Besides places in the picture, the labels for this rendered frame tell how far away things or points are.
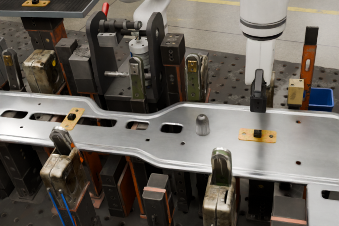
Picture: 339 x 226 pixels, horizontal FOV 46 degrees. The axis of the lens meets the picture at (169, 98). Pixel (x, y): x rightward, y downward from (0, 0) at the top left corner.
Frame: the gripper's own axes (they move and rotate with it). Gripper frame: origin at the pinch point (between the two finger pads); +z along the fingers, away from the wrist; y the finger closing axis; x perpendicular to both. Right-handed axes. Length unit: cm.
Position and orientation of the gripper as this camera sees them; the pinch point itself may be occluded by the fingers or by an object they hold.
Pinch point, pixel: (259, 94)
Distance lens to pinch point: 86.5
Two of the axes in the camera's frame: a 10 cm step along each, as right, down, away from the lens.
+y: -2.4, 6.1, -7.5
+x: 9.7, 0.7, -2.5
